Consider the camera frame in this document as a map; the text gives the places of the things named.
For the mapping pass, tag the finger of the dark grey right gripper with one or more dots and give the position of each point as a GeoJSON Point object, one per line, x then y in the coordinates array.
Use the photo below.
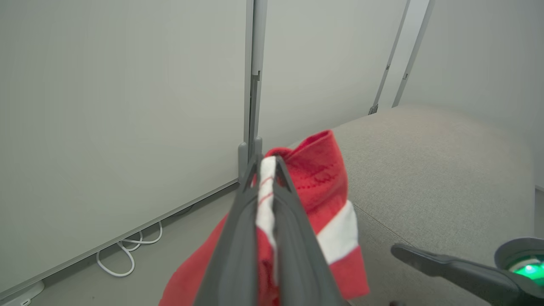
{"type": "Point", "coordinates": [459, 270]}

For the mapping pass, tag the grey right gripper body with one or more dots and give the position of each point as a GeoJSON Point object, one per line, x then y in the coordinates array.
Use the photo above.
{"type": "Point", "coordinates": [529, 255]}

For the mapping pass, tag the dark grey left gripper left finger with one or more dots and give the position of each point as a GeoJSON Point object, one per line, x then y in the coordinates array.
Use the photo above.
{"type": "Point", "coordinates": [233, 255]}

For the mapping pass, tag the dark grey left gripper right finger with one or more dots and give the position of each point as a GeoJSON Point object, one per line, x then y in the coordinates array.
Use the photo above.
{"type": "Point", "coordinates": [297, 259]}

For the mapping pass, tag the red and white garment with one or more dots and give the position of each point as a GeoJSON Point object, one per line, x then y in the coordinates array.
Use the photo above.
{"type": "Point", "coordinates": [318, 178]}

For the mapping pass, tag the white power strip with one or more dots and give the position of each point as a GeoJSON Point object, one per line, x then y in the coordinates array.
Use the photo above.
{"type": "Point", "coordinates": [21, 297]}

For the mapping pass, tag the grey partition post with foot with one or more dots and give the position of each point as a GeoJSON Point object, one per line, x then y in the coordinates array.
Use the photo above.
{"type": "Point", "coordinates": [253, 106]}

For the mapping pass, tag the slim grey partition post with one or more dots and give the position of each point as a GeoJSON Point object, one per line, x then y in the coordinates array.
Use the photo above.
{"type": "Point", "coordinates": [408, 55]}

